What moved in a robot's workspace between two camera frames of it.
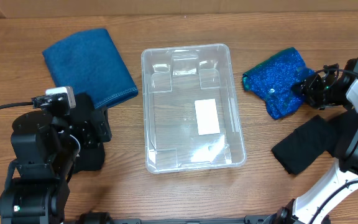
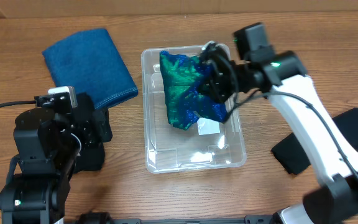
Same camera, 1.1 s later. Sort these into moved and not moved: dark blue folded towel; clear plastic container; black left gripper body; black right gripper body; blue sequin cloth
Moved: black right gripper body; blue sequin cloth
Not moved: dark blue folded towel; clear plastic container; black left gripper body
